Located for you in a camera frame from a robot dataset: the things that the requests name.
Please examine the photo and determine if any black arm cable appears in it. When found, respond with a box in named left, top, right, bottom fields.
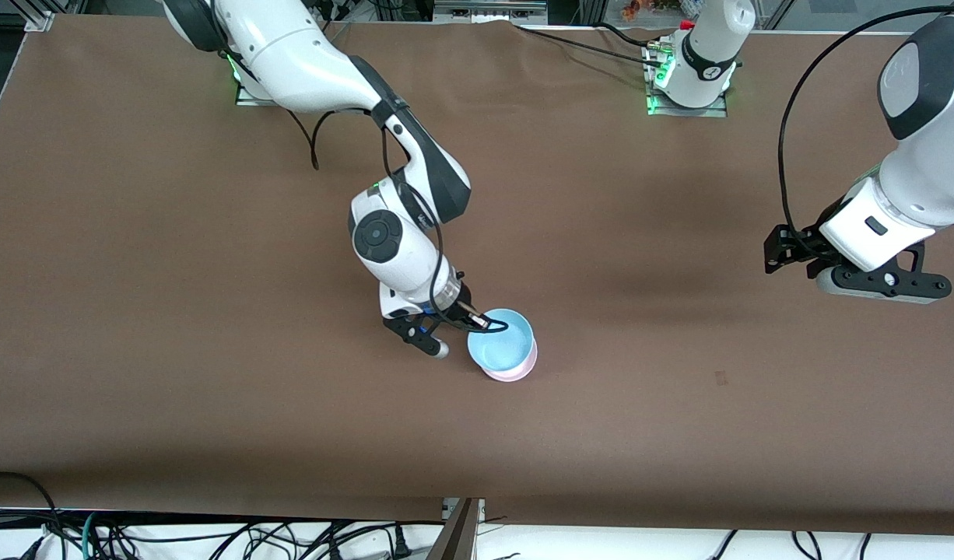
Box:
left=778, top=6, right=954, bottom=234
left=286, top=107, right=511, bottom=337

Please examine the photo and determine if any dark grey metal beam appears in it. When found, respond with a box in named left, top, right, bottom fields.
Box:
left=428, top=498, right=479, bottom=560

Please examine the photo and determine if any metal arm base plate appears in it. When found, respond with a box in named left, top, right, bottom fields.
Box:
left=646, top=84, right=728, bottom=118
left=234, top=54, right=279, bottom=107

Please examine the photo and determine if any brown table cover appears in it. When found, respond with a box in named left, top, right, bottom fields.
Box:
left=0, top=14, right=954, bottom=537

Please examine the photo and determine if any pink plastic bowl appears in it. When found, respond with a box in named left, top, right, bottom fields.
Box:
left=481, top=342, right=538, bottom=383

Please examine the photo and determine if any white power strip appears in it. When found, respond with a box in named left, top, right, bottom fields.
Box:
left=433, top=0, right=549, bottom=24

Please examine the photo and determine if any blue plastic bowl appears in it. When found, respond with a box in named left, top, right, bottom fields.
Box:
left=467, top=308, right=537, bottom=373

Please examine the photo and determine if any aluminium frame profile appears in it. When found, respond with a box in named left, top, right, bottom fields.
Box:
left=14, top=0, right=55, bottom=33

